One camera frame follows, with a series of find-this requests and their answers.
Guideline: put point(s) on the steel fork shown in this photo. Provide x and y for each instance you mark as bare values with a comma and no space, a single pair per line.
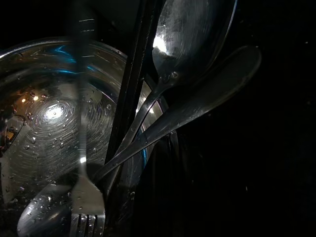
82,153

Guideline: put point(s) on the steel bowl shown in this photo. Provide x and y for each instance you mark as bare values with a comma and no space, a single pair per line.
49,123

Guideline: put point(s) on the steel spoon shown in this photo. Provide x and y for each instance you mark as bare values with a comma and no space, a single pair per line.
209,91
187,37

